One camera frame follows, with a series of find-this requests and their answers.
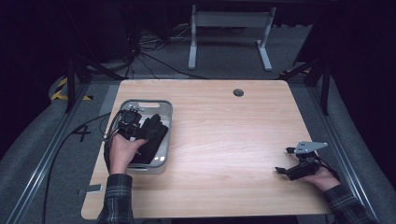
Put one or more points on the person's right hand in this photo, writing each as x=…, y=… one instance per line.
x=323, y=180

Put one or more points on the person's left hand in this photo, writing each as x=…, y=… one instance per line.
x=120, y=154

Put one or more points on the grey tape strip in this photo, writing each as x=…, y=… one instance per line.
x=93, y=188

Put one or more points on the grey table grommet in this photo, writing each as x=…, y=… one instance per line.
x=238, y=92

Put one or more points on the white metal desk frame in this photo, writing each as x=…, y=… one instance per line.
x=230, y=19

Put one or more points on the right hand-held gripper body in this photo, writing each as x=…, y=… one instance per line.
x=306, y=166

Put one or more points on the black metal stand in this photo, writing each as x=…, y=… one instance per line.
x=325, y=90
x=71, y=84

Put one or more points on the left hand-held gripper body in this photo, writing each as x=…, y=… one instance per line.
x=129, y=119

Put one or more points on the grey plastic bin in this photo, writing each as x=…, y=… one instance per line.
x=162, y=107

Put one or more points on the black glove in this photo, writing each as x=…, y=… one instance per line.
x=152, y=140

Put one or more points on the yellow black hazard tape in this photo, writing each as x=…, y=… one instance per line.
x=60, y=90

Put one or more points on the aluminium floor rail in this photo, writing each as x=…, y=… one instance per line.
x=46, y=158
x=342, y=149

